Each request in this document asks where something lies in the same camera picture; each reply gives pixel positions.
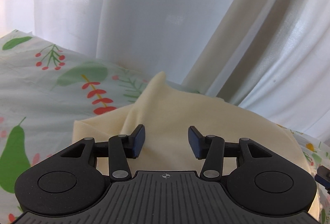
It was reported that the white sheer curtain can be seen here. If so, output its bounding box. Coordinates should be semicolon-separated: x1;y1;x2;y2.
1;0;329;142

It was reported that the cream knit sweater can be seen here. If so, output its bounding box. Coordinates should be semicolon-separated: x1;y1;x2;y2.
71;71;312;219

